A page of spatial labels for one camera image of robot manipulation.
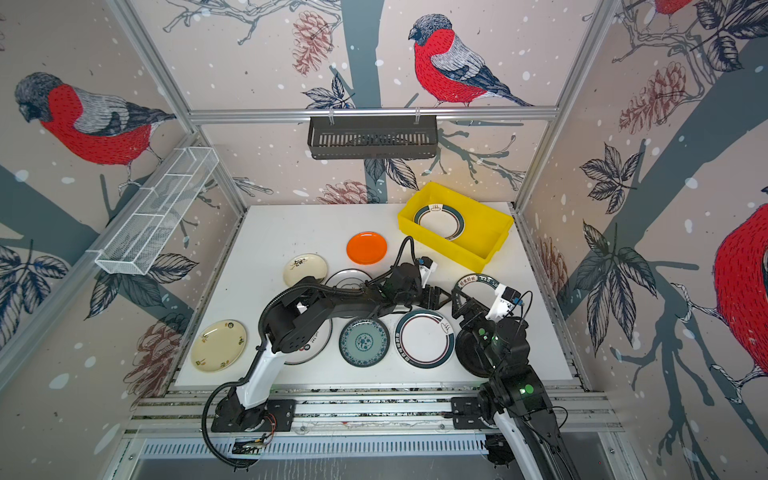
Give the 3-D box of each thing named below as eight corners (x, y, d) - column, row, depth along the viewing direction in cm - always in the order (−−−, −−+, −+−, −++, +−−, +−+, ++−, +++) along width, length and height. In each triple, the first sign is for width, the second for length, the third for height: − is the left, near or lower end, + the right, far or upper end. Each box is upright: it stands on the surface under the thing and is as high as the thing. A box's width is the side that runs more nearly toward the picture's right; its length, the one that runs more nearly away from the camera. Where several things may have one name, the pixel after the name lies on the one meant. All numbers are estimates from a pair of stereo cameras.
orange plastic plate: (345, 264, 105) (344, 260, 103) (349, 237, 113) (348, 232, 111) (386, 264, 105) (386, 260, 103) (386, 236, 113) (386, 232, 111)
